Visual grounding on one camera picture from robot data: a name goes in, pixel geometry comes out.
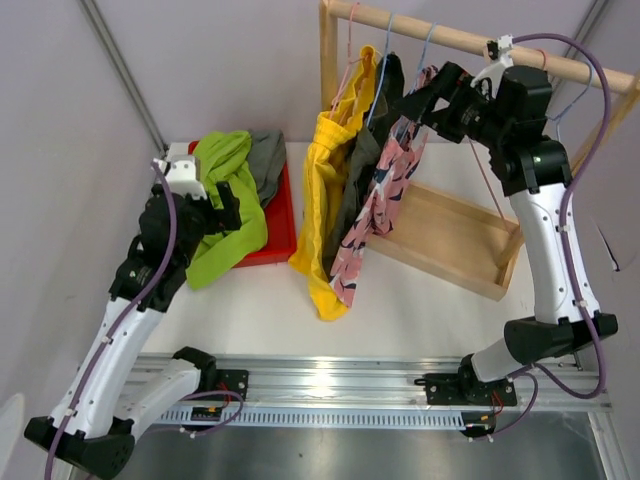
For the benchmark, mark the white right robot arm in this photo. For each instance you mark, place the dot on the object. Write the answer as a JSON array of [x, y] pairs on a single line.
[[535, 176]]

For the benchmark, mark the wooden clothes rack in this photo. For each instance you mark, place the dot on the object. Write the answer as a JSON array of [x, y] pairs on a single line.
[[447, 236]]

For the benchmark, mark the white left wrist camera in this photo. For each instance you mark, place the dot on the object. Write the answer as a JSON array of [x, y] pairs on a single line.
[[181, 173]]

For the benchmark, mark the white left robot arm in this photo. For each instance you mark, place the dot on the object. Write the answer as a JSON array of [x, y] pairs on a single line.
[[92, 429]]

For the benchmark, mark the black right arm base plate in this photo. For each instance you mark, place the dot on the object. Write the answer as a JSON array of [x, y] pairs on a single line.
[[447, 389]]

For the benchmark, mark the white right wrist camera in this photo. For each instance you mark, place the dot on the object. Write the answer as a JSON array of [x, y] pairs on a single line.
[[498, 55]]

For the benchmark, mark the grey aluminium frame post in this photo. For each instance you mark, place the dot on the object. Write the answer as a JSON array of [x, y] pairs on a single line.
[[108, 43]]

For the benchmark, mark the yellow shorts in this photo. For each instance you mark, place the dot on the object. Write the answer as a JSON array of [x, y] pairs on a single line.
[[324, 178]]

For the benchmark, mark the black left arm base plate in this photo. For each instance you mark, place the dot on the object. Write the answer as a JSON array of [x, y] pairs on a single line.
[[226, 381]]

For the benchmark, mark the red plastic tray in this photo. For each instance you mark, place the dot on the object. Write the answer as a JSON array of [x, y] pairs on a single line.
[[279, 218]]

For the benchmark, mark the aluminium mounting rail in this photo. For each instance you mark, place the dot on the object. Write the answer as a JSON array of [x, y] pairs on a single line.
[[362, 383]]

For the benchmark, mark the pink hanger of yellow shorts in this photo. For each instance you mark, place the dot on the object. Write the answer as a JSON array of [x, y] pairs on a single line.
[[350, 55]]

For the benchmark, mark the lime green shorts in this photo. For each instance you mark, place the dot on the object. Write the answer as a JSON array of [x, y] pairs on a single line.
[[223, 157]]

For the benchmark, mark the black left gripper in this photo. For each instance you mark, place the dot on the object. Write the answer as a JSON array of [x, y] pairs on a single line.
[[222, 220]]

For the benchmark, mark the blue hanger of grey shorts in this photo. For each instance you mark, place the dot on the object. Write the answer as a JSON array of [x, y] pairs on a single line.
[[557, 119]]

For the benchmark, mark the blue hanger of patterned shorts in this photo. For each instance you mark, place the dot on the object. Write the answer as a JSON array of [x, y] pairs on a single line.
[[422, 73]]

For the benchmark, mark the grey shorts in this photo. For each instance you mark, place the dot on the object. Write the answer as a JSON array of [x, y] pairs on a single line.
[[266, 160]]

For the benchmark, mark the pink patterned shorts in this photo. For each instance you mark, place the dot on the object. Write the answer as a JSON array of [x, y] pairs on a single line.
[[391, 180]]

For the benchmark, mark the grey slotted cable duct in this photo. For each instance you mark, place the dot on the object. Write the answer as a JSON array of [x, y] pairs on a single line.
[[412, 419]]

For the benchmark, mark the dark olive shorts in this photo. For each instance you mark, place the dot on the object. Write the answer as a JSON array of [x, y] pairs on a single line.
[[363, 157]]

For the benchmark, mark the blue hanger of olive shorts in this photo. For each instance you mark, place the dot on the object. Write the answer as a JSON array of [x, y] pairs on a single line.
[[385, 65]]

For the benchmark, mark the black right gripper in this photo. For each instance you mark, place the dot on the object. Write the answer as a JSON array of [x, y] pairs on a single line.
[[457, 89]]

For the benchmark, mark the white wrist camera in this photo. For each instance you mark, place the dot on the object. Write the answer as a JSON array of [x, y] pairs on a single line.
[[181, 173], [498, 55]]

